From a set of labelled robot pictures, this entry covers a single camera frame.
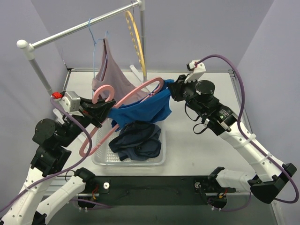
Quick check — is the royal blue tank top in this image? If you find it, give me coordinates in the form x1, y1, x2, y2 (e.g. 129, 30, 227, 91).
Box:
107, 79, 174, 128

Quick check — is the pink plastic hanger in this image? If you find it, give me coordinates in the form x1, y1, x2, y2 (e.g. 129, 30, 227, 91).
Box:
79, 77, 164, 157

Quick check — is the dark navy tank top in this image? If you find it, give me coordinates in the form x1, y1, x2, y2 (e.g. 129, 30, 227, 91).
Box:
109, 121, 162, 161

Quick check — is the yellow plastic hanger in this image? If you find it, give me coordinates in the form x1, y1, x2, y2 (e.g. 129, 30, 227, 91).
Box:
125, 10, 147, 79

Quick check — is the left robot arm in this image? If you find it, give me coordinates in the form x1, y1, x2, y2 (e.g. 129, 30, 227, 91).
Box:
0, 97, 115, 225

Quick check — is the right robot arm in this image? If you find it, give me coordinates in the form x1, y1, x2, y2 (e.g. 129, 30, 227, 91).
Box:
167, 75, 297, 204

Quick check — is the mauve pink tank top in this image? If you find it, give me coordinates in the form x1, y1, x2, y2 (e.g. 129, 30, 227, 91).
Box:
91, 38, 136, 101

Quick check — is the white perforated plastic basket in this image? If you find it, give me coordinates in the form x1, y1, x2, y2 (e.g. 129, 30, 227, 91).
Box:
92, 121, 166, 166

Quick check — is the white metal clothes rack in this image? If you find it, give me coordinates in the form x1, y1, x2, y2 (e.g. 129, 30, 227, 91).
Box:
16, 0, 150, 99

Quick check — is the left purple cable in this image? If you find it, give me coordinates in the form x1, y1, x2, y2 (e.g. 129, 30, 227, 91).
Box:
0, 97, 94, 211

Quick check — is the purple cable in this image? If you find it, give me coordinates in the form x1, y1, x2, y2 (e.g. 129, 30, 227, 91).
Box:
194, 54, 300, 203
0, 97, 94, 211

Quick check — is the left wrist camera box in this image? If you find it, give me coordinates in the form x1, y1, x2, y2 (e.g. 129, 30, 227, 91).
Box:
52, 91, 81, 113

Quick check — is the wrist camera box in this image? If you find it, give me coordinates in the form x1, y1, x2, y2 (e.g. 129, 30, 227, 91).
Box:
52, 91, 81, 113
184, 60, 206, 83

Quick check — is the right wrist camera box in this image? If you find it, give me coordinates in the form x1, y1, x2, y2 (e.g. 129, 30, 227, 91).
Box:
184, 60, 206, 83

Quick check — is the light blue wire hanger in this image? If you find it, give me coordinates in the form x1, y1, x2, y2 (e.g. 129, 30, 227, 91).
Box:
88, 18, 109, 78

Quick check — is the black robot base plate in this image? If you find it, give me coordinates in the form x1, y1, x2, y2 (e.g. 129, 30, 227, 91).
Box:
79, 176, 227, 206

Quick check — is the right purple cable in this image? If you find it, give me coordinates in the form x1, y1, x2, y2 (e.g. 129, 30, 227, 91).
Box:
194, 54, 300, 203

